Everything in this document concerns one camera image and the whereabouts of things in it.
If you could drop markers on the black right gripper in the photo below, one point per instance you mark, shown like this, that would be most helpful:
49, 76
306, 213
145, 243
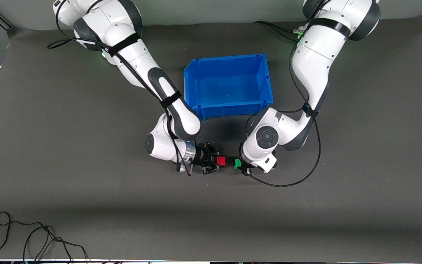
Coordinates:
200, 157

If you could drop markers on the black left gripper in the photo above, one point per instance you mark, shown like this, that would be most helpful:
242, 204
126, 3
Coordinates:
245, 167

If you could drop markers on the small green cube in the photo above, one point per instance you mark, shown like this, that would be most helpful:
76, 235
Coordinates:
237, 164

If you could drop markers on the small red cube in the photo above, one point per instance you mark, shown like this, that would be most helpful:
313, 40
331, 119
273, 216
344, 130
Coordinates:
221, 161

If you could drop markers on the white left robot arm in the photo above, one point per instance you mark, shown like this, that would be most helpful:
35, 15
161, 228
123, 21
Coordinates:
313, 62

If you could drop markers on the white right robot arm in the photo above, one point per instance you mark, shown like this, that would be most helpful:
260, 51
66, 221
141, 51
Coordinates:
137, 58

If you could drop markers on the small black cube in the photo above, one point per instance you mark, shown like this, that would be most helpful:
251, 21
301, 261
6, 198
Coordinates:
230, 161

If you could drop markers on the dark grey table mat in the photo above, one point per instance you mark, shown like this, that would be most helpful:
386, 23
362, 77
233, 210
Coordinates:
211, 220

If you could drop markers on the blue plastic storage bin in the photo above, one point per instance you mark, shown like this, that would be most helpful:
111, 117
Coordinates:
229, 88

